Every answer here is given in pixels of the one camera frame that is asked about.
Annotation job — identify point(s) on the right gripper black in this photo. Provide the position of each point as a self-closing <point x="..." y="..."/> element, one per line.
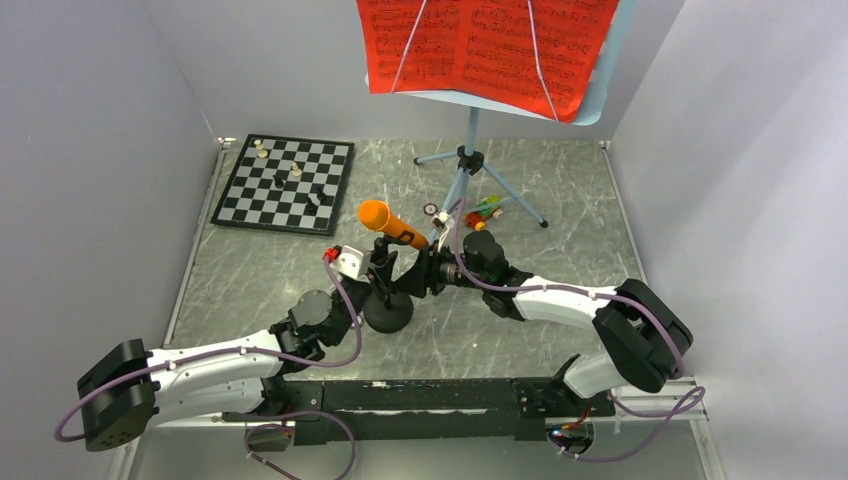
<point x="424" y="274"/>

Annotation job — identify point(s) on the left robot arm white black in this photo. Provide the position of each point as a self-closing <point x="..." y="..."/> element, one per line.
<point x="131" y="388"/>

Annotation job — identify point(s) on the colourful toy brick car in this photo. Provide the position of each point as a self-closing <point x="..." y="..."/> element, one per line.
<point x="478" y="220"/>

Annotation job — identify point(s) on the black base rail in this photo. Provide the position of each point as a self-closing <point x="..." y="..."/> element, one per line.
<point x="520" y="408"/>

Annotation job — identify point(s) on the white chess pawn far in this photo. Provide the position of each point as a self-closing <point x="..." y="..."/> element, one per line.
<point x="259" y="145"/>

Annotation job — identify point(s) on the black white chessboard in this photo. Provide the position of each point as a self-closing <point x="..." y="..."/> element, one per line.
<point x="286" y="184"/>

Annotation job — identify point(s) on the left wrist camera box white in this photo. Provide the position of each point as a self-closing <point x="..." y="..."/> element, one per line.
<point x="349" y="261"/>

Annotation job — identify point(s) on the black chess piece front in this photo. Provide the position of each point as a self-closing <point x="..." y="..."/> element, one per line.
<point x="310" y="207"/>

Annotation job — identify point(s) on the orange toy microphone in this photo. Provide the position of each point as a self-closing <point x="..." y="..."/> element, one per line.
<point x="376" y="216"/>

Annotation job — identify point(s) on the black microphone stand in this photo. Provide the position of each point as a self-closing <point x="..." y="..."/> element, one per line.
<point x="387" y="317"/>

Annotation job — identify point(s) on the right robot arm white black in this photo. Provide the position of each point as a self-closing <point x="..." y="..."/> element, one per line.
<point x="643" y="341"/>

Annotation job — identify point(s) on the poker chip near stand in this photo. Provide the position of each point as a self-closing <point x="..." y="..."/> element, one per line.
<point x="430" y="208"/>

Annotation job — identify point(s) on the red sheet music paper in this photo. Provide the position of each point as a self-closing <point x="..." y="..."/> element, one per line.
<point x="541" y="57"/>

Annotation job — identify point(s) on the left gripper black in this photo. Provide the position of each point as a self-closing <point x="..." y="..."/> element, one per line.
<point x="382" y="270"/>

